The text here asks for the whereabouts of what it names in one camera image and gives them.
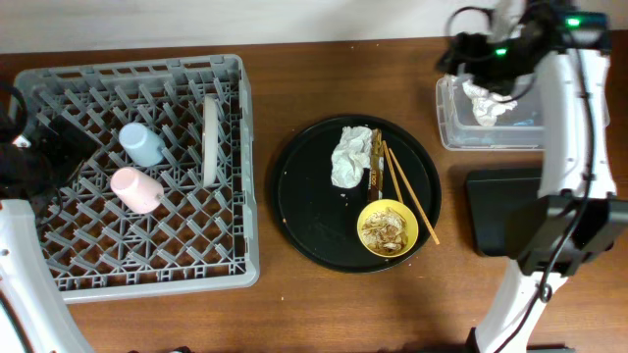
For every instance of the clear plastic bin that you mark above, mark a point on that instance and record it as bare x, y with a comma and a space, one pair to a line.
471, 132

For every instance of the white round plate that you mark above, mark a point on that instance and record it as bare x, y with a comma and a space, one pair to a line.
210, 141

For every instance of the large white napkin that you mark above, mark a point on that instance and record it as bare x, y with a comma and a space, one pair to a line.
351, 156

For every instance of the round black tray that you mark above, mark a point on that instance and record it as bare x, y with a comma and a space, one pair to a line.
319, 219

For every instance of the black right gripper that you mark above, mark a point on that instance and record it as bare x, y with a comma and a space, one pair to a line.
469, 54

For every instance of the light blue cup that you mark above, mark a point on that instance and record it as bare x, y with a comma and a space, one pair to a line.
142, 145

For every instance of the yellow bowl with food scraps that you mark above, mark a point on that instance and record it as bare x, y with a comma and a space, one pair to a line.
387, 228

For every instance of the wooden chopstick right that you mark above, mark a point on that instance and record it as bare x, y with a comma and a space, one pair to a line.
414, 198

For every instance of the pink cup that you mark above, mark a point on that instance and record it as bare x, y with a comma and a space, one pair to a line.
139, 192

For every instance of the wooden chopstick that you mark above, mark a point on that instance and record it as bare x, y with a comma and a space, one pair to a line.
414, 198
392, 172

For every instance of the small white napkin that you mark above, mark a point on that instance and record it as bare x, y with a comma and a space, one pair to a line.
487, 107

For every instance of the grey dishwasher rack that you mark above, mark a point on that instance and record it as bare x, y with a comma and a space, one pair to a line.
199, 238

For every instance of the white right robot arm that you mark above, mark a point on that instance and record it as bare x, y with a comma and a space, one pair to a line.
577, 215

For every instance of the wooden chopstick left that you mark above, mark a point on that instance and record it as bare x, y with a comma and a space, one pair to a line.
392, 172

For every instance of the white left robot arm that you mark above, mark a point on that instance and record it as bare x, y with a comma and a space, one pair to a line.
37, 161

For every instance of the brown gold snack wrapper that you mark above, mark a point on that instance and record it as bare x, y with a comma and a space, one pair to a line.
376, 175

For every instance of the black rectangular tray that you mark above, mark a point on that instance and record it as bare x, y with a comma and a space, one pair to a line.
500, 211

